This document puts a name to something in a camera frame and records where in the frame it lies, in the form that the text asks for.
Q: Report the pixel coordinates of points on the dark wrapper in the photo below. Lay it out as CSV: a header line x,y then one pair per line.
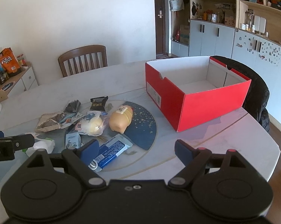
x,y
72,106

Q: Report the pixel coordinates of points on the brown snack packet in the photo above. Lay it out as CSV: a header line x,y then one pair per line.
x,y
47,123

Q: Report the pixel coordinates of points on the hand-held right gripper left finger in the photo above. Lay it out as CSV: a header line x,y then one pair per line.
x,y
91,150

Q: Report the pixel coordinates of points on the grey wooden wall cabinet unit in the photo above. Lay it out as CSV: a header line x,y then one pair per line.
x,y
210,39

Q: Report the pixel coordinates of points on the blue and white wafer packet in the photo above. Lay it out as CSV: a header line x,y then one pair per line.
x,y
112,152

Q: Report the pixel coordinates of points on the grey tote bag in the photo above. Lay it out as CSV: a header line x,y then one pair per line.
x,y
176,4

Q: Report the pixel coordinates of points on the black snack packet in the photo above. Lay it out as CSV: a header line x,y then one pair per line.
x,y
98,106

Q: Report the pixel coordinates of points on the red bag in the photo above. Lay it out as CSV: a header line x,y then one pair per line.
x,y
177,35

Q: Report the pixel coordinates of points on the round dark coaster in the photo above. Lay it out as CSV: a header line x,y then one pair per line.
x,y
7,86

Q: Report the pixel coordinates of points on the patterned door rug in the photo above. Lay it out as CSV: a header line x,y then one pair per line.
x,y
163,56

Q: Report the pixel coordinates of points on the small condiment jar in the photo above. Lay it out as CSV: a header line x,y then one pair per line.
x,y
21,60

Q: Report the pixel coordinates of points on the yellow bread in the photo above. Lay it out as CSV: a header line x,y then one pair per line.
x,y
91,126

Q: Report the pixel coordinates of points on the white marble desktop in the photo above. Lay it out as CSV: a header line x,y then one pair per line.
x,y
107,79

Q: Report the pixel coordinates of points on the black hanging ornament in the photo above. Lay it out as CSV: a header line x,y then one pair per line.
x,y
194,9

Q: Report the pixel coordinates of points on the red cardboard box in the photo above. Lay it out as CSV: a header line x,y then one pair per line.
x,y
213,107

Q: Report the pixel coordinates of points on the orange snack bag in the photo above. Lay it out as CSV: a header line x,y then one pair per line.
x,y
8,61

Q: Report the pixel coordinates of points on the white side cabinet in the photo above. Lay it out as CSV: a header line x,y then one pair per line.
x,y
28,78

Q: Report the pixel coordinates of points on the black puffer jacket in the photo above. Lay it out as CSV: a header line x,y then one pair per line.
x,y
255,93

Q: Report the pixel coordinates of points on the small blue white carton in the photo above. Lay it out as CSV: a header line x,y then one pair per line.
x,y
72,141

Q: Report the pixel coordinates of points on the yellow squishy animal toy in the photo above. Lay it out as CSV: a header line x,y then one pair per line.
x,y
119,121

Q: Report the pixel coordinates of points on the dark brown door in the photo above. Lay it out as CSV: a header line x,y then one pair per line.
x,y
159,32

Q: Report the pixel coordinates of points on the white plastic bag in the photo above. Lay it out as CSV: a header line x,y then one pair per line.
x,y
43,145

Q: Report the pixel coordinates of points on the wooden chair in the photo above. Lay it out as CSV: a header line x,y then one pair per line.
x,y
82,50

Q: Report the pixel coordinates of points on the clear glass jar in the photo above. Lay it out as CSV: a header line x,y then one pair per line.
x,y
248,21

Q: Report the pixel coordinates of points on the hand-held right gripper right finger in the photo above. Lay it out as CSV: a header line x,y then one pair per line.
x,y
183,151

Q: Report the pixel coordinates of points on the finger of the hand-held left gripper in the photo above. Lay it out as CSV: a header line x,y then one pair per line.
x,y
23,141

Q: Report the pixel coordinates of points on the round blue white placemat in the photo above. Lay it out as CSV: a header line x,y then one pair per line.
x,y
142,130

